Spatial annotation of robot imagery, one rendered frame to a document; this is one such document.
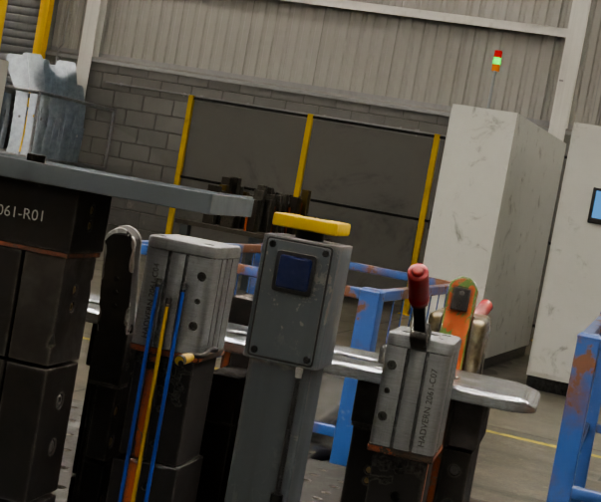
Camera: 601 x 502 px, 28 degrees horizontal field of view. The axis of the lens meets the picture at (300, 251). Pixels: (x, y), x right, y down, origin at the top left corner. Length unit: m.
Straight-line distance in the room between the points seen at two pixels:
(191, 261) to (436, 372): 0.27
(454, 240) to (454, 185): 0.41
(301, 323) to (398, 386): 0.19
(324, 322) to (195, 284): 0.23
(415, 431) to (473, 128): 8.16
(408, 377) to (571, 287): 8.02
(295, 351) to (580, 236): 8.18
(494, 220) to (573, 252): 0.62
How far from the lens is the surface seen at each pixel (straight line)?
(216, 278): 1.28
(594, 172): 9.24
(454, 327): 1.56
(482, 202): 9.29
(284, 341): 1.09
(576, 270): 9.23
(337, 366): 1.36
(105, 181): 1.10
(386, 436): 1.24
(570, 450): 3.17
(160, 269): 1.28
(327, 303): 1.08
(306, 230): 1.08
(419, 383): 1.23
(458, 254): 9.32
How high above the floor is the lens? 1.19
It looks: 3 degrees down
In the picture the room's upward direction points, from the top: 10 degrees clockwise
